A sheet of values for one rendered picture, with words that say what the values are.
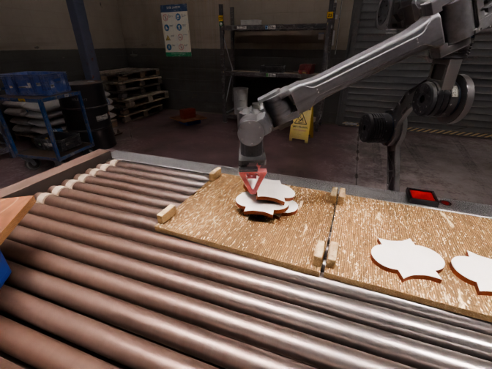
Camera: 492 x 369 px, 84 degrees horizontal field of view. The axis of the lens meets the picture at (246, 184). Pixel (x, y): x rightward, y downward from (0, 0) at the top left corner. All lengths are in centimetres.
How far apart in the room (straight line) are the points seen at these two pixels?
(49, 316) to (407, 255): 70
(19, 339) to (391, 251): 70
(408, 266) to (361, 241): 11
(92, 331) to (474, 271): 71
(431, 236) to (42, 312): 83
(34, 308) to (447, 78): 145
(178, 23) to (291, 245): 591
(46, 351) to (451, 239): 83
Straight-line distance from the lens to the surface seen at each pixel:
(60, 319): 62
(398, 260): 66
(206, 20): 601
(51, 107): 481
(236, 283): 60
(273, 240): 65
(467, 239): 84
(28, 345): 61
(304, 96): 64
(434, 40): 72
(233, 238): 66
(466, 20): 74
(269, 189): 73
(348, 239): 70
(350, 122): 541
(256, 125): 58
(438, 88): 139
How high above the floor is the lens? 134
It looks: 27 degrees down
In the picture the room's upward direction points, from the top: straight up
